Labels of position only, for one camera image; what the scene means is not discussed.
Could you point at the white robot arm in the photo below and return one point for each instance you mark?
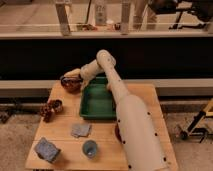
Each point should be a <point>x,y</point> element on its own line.
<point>140,139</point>

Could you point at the brown toy cup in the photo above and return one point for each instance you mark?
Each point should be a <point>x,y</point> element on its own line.
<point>56,105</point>

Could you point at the blue small cup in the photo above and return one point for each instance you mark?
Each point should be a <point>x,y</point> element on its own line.
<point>90,148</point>

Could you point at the blue grey sponge block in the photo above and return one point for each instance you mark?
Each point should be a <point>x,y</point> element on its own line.
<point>46,150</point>

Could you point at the red bowl behind arm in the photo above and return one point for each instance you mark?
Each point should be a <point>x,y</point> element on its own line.
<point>117,132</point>

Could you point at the dark red bowl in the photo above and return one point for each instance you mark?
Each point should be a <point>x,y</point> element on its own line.
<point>71,84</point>

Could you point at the green plastic tray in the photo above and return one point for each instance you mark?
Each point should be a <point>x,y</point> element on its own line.
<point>97,102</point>

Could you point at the grey cloth piece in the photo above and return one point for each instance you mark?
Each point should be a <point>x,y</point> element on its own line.
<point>80,130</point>

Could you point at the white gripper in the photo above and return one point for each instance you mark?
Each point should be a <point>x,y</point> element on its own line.
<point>75,73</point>

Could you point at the wooden table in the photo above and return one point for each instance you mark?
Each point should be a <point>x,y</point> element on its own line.
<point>110,155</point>

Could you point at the black office chair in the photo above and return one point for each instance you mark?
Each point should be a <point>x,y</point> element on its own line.
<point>202,9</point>

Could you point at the yellow black cart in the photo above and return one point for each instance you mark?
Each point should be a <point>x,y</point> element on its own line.
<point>193,129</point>

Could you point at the dark brown toy item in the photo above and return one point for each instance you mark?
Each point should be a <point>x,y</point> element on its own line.
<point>46,113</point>

